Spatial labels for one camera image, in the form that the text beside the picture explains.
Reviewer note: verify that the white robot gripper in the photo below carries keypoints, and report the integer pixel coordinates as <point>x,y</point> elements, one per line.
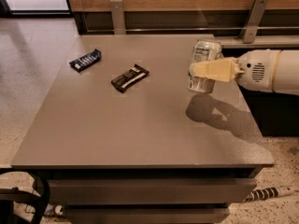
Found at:
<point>256,71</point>

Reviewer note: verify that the white green 7up can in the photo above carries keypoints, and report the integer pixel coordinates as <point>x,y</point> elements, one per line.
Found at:
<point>203,51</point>

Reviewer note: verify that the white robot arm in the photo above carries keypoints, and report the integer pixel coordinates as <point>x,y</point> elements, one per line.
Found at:
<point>286,74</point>

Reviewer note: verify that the black snack bar wrapper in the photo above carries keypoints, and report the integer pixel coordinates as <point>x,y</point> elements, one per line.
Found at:
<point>123,82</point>

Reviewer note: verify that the blue snack bar wrapper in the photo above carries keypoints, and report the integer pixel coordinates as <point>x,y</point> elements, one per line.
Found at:
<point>86,60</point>

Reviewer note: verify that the grey upper drawer front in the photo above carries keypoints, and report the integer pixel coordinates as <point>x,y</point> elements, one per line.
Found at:
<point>151,191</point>

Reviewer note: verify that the grey drawer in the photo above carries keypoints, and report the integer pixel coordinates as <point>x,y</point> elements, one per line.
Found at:
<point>151,191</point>
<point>147,216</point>

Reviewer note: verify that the grey lower drawer front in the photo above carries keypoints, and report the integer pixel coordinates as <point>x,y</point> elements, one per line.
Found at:
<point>147,216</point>

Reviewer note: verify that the horizontal metal rail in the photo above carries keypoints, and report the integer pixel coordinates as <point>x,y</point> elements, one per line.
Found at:
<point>199,29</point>

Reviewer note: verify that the left metal rail bracket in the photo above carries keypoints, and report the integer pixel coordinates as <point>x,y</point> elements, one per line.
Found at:
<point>118,18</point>

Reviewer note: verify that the black chair frame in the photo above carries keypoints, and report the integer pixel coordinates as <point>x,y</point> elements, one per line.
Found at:
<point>10,196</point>

